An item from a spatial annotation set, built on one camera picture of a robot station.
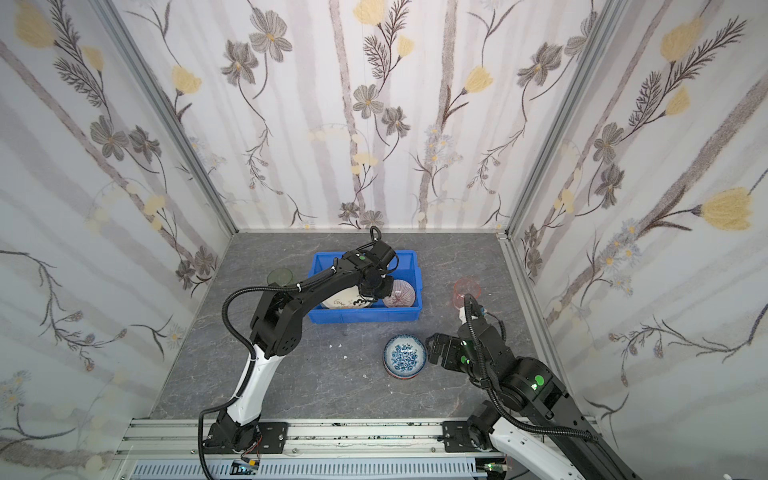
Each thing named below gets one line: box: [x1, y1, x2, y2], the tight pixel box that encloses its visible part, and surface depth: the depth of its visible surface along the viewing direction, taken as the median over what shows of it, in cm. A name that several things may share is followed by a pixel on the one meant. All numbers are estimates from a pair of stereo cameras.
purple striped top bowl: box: [382, 279, 415, 308], surface depth 98 cm
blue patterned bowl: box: [384, 334, 427, 377], surface depth 83 cm
